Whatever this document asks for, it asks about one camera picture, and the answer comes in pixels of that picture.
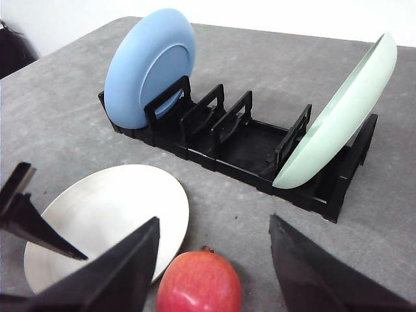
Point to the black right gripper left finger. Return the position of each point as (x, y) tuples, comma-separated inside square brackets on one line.
[(118, 280)]

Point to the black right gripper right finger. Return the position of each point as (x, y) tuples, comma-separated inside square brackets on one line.
[(314, 278)]

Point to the white plate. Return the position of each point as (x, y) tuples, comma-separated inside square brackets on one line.
[(104, 208)]

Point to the light green plate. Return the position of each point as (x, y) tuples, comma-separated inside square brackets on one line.
[(349, 117)]

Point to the blue plate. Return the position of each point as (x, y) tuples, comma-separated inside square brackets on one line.
[(156, 53)]

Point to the black plastic dish rack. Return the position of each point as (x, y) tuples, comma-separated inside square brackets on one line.
[(238, 145)]

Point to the black object at table edge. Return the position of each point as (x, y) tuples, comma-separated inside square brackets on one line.
[(16, 52)]

